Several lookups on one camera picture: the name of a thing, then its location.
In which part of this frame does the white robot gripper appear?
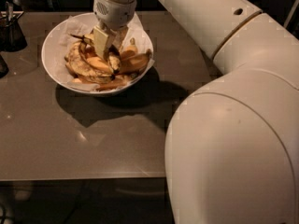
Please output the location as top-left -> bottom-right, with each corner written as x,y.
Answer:
93,0 -> 136,59

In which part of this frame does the dark spotted ripe banana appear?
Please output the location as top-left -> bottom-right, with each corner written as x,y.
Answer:
71,33 -> 121,74

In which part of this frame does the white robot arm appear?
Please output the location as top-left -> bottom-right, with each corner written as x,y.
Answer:
93,0 -> 299,224

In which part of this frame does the small yellow upright banana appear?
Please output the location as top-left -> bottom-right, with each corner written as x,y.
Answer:
120,37 -> 138,59

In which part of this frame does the white ceramic bowl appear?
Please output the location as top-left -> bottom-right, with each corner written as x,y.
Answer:
41,13 -> 154,97

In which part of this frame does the yellow banana right side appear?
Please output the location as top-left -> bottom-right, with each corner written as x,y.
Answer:
120,49 -> 152,74

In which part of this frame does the large brown spotted banana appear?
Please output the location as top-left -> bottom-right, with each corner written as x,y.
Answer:
66,41 -> 114,84

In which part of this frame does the yellow banana at bottom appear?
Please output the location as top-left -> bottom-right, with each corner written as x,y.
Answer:
96,75 -> 135,91

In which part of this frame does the dark mesh pen holder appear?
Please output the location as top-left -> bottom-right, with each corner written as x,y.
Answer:
0,2 -> 27,52

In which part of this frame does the dark object at left edge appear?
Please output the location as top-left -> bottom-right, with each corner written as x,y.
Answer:
0,55 -> 9,78

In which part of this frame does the black cable under table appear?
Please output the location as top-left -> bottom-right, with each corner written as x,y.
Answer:
0,203 -> 10,224

